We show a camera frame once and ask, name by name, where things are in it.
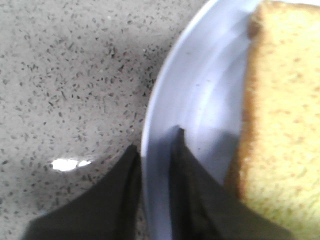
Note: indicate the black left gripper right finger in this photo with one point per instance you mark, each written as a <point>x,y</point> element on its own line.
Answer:
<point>200,208</point>

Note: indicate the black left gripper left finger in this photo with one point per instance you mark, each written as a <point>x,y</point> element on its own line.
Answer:
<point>107,211</point>

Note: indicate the bread slice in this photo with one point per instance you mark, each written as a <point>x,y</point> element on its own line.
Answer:
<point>276,168</point>

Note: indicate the light blue round plate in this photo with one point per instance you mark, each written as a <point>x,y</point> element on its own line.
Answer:
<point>199,88</point>

